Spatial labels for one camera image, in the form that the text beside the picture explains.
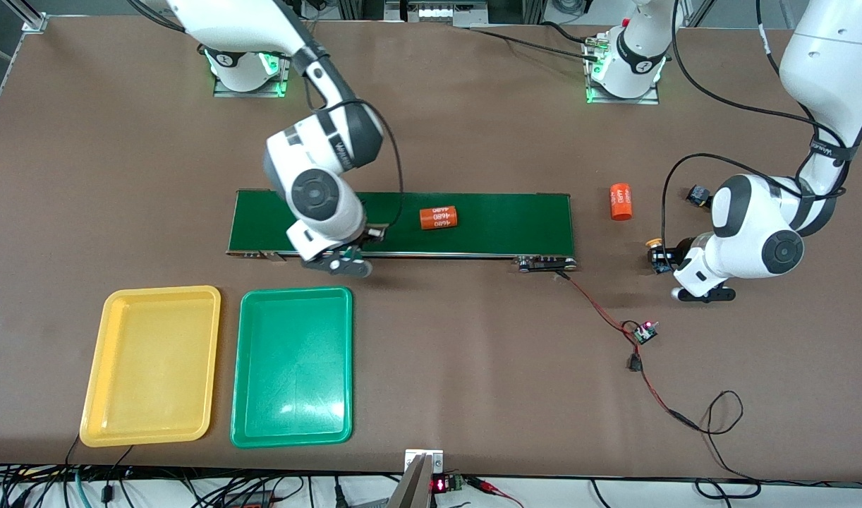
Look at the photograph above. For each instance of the silver machine frame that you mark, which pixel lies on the silver machine frame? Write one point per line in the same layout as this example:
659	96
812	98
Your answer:
403	10

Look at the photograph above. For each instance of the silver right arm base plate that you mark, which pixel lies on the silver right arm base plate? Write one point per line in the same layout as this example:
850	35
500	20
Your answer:
284	85

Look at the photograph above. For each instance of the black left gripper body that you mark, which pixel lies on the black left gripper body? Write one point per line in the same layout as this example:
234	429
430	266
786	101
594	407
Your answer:
666	258

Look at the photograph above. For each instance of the red LED display module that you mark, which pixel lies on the red LED display module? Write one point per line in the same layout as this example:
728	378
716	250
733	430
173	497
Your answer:
441	485

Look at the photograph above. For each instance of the red clip lead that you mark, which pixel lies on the red clip lead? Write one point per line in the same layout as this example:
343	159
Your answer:
489	487

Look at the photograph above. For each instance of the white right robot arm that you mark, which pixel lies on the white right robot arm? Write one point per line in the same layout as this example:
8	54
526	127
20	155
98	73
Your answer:
226	21

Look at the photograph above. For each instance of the grey camera mount pole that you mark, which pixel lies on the grey camera mount pole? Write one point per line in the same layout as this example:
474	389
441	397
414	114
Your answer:
410	490

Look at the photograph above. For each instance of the yellow push button switch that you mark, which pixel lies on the yellow push button switch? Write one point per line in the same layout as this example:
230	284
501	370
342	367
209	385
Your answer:
697	195
654	243

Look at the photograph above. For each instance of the small green circuit board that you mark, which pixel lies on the small green circuit board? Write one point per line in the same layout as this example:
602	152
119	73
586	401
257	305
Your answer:
644	332

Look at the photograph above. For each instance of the yellow plastic tray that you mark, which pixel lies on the yellow plastic tray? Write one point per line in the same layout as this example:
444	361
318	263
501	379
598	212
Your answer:
151	365

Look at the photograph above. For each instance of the orange 4680 battery cylinder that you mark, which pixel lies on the orange 4680 battery cylinder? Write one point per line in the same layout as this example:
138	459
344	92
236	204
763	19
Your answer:
621	202
439	218

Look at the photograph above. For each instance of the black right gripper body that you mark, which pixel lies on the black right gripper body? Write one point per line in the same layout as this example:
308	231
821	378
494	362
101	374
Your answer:
369	235

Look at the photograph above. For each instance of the green plastic tray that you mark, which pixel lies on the green plastic tray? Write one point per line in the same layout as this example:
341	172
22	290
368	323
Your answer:
292	381

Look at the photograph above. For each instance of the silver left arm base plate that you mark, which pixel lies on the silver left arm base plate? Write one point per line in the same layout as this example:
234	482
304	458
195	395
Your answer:
651	97

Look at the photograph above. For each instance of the silver mounting bracket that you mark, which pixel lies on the silver mounting bracket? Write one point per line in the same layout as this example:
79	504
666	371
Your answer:
411	455

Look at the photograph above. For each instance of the aluminium frame profile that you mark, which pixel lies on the aluminium frame profile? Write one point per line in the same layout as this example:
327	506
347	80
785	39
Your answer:
34	23

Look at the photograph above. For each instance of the green conveyor belt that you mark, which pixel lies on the green conveyor belt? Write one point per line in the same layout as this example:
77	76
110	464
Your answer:
487	226

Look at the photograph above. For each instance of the small black inline connector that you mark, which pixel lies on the small black inline connector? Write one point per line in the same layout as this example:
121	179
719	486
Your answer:
635	363

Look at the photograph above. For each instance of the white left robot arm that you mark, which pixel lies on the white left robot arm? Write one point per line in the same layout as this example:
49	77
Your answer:
833	56

